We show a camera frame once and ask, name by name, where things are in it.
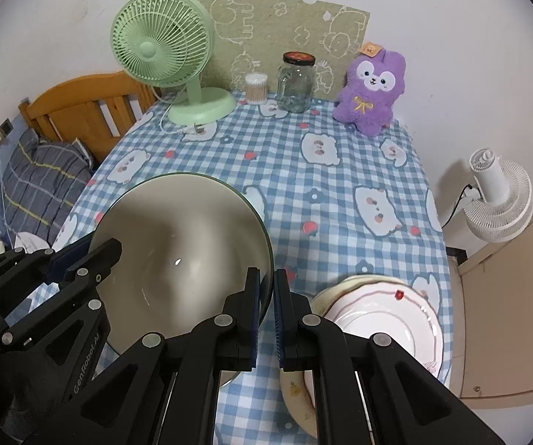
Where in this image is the white fan cable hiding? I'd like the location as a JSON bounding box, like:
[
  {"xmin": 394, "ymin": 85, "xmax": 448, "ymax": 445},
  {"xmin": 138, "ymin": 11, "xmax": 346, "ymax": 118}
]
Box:
[{"xmin": 153, "ymin": 86, "xmax": 205, "ymax": 137}]

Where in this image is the round yellow floral plate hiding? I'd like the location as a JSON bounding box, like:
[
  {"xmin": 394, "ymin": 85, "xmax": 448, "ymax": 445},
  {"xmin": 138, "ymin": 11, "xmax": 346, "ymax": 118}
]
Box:
[{"xmin": 279, "ymin": 274, "xmax": 453, "ymax": 441}]

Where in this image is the grey plaid pillow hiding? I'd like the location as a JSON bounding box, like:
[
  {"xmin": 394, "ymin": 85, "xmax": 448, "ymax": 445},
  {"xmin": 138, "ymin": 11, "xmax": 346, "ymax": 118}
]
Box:
[{"xmin": 0, "ymin": 127, "xmax": 95, "ymax": 246}]

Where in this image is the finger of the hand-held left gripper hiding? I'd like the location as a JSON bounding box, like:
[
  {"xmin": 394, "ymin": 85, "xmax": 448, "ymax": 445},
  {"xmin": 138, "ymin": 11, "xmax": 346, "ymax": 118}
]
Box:
[
  {"xmin": 0, "ymin": 238, "xmax": 123, "ymax": 354},
  {"xmin": 0, "ymin": 235, "xmax": 103, "ymax": 326}
]

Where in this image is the glass jar dark lid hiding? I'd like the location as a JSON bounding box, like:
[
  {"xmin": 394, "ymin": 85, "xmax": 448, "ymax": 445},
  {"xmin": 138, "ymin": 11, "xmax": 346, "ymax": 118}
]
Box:
[{"xmin": 277, "ymin": 51, "xmax": 317, "ymax": 113}]

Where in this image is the floral ceramic bowl green rim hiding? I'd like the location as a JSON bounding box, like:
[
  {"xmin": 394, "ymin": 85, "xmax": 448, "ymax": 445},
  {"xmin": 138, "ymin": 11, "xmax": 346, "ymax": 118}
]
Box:
[{"xmin": 88, "ymin": 172, "xmax": 274, "ymax": 388}]

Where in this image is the black power cable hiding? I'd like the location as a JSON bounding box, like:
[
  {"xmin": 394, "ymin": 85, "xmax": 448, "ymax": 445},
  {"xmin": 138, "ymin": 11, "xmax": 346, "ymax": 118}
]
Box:
[{"xmin": 440, "ymin": 182, "xmax": 478, "ymax": 229}]

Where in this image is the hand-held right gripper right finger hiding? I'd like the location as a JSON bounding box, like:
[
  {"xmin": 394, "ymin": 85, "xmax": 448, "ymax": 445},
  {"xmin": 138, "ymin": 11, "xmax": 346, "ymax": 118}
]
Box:
[{"xmin": 273, "ymin": 269, "xmax": 505, "ymax": 445}]

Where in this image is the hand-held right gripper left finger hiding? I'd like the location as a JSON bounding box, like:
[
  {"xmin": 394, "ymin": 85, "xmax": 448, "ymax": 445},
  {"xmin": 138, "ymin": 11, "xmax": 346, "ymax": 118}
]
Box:
[{"xmin": 22, "ymin": 267, "xmax": 262, "ymax": 445}]

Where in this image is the green desk fan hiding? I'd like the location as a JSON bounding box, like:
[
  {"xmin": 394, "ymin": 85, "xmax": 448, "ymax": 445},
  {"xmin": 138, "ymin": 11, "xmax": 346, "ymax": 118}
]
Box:
[{"xmin": 110, "ymin": 0, "xmax": 237, "ymax": 126}]

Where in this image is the wooden bed headboard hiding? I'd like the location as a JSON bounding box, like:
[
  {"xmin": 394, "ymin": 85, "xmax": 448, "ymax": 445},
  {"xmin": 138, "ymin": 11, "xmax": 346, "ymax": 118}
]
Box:
[{"xmin": 18, "ymin": 70, "xmax": 160, "ymax": 165}]

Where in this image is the beige cabinet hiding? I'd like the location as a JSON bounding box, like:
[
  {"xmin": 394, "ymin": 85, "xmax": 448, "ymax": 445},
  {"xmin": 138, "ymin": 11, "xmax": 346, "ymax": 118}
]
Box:
[{"xmin": 449, "ymin": 162, "xmax": 533, "ymax": 402}]

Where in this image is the cotton swab container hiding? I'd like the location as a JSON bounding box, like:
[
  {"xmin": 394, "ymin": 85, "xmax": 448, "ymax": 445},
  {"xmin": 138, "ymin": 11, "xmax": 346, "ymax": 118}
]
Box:
[{"xmin": 245, "ymin": 73, "xmax": 268, "ymax": 105}]

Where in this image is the purple plush toy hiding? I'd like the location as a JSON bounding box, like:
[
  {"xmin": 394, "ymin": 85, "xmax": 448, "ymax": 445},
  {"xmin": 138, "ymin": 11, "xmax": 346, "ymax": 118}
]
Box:
[{"xmin": 332, "ymin": 43, "xmax": 407, "ymax": 137}]

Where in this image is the blue checked tablecloth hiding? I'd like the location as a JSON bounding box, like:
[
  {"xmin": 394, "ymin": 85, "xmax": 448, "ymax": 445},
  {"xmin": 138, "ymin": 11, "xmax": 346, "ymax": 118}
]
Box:
[{"xmin": 50, "ymin": 90, "xmax": 453, "ymax": 445}]

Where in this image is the white clip fan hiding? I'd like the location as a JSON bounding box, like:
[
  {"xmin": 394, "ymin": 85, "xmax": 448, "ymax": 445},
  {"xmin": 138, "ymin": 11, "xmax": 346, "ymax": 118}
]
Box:
[{"xmin": 462, "ymin": 148, "xmax": 533, "ymax": 243}]

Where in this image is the green patterned wall board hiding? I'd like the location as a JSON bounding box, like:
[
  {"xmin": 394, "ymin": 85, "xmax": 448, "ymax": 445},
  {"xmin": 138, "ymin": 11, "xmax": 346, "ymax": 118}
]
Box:
[{"xmin": 197, "ymin": 0, "xmax": 370, "ymax": 103}]

